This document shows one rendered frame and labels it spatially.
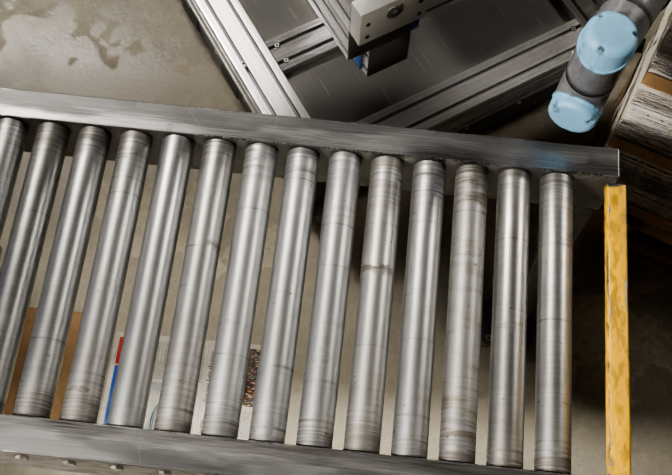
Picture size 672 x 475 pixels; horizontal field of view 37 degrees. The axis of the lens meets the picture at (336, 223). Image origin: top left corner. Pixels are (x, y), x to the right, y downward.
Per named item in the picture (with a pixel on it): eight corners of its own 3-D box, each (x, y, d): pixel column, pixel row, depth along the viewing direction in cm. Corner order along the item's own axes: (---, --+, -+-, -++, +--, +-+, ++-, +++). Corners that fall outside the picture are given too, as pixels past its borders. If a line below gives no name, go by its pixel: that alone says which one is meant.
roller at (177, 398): (238, 148, 156) (236, 133, 151) (190, 447, 137) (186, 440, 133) (207, 145, 156) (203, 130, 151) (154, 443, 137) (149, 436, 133)
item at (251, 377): (280, 347, 221) (280, 346, 220) (264, 477, 209) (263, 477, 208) (118, 330, 222) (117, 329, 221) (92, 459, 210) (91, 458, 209)
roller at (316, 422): (368, 156, 154) (351, 141, 150) (337, 461, 135) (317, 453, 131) (341, 161, 156) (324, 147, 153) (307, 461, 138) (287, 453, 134)
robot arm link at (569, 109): (603, 116, 142) (587, 144, 149) (628, 58, 146) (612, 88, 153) (551, 94, 143) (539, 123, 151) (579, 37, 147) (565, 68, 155)
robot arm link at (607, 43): (611, -19, 137) (590, 27, 148) (573, 37, 134) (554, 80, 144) (662, 8, 136) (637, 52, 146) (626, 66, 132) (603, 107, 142)
